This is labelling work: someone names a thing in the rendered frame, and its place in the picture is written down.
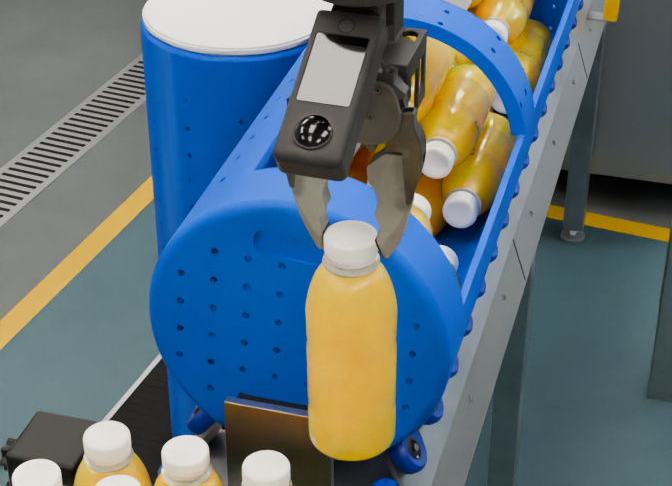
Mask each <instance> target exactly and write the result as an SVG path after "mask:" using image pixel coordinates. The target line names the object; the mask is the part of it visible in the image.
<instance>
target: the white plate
mask: <svg viewBox="0 0 672 486"><path fill-rule="evenodd" d="M332 6H333V4H331V3H328V2H325V1H322V0H148V1H147V3H146V4H145V6H144V8H143V13H142V15H143V22H144V25H145V27H146V29H147V30H148V31H149V32H150V33H151V34H152V35H153V36H155V37H156V38H158V39H159V40H161V41H163V42H165V43H167V44H169V45H171V46H174V47H177V48H180V49H183V50H187V51H191V52H196V53H202V54H209V55H221V56H248V55H260V54H268V53H274V52H279V51H284V50H288V49H292V48H295V47H298V46H301V45H303V44H306V43H308V40H309V37H310V34H311V31H312V28H313V25H314V22H315V19H316V16H317V13H318V11H319V10H329V11H331V9H332Z"/></svg>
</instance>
